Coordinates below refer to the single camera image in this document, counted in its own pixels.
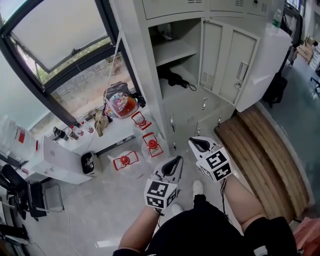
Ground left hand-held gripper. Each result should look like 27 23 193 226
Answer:
144 155 185 210

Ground person's right white shoe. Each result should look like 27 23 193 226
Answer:
192 179 205 197

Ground grey metal locker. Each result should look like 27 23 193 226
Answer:
109 0 287 156

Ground white window ledge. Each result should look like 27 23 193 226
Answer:
57 109 152 156

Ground person's right forearm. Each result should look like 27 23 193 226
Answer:
223 173 267 236

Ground clear bottle green label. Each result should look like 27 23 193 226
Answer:
271 8 283 35

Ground clear water jug red cap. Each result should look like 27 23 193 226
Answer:
141 131 166 161
107 149 151 179
131 111 153 134

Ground black flask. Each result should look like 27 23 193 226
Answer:
52 126 70 141

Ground person's left forearm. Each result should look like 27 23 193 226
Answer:
119 206 161 252

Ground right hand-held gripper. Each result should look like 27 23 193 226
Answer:
187 135 234 183

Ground dark drink cup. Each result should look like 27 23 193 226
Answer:
65 127 80 141

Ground black office chair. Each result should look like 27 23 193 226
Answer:
0 163 48 222

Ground white floor cable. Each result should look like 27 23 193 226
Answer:
65 214 76 251

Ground person's left white shoe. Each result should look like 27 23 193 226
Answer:
171 202 185 217

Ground black window frame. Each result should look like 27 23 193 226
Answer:
0 0 143 128

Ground white cabinet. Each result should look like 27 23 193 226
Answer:
236 26 293 113

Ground white cord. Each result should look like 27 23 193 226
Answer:
103 27 124 106

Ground person's white shoe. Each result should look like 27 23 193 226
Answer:
192 179 205 197
171 202 185 217

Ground dark backpack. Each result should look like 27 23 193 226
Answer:
103 81 131 97

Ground pink bag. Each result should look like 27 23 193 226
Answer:
292 217 320 256

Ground clear plastic bottle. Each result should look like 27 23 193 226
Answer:
157 23 174 41

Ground grey metal stool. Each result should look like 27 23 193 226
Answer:
43 183 65 213

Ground white cardboard box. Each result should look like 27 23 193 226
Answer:
27 135 93 185

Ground small bottle red cap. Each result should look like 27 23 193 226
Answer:
71 124 85 137

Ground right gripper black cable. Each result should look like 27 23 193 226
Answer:
219 178 231 221

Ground cardboard boxes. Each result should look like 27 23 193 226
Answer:
296 37 315 64

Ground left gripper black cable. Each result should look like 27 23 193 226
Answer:
154 208 165 226

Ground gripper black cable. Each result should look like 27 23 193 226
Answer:
154 208 165 226
219 178 231 221

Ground beige cloth bag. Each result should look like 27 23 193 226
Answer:
93 108 111 138

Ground black bag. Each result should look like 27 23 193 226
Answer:
262 72 288 108

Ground black umbrella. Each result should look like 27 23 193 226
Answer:
157 65 198 92

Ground person's black clothing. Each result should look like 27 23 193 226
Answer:
112 193 298 256

